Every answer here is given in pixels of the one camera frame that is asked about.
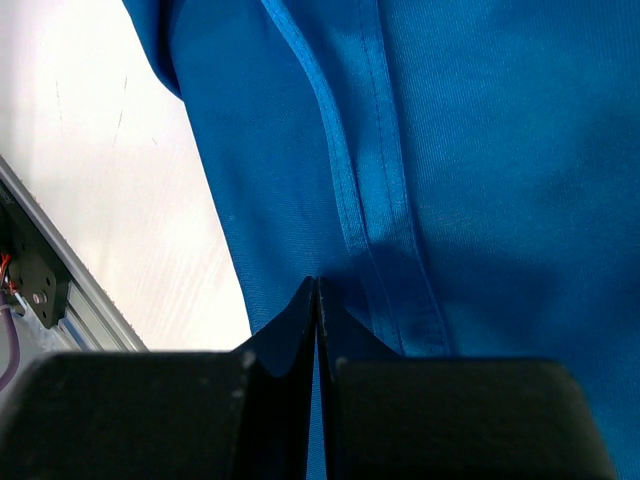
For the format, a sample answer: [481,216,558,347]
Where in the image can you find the aluminium front rail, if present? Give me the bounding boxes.
[1,160,147,352]

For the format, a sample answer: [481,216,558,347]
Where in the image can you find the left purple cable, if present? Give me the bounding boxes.
[0,294,24,394]

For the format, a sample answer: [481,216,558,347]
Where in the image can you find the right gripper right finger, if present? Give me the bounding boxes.
[316,280,616,479]

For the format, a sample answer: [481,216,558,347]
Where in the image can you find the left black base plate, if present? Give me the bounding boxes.
[1,183,71,329]

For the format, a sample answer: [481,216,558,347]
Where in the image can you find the blue satin napkin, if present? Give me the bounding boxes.
[125,1,639,479]

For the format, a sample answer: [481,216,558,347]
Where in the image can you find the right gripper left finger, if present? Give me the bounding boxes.
[1,279,315,479]

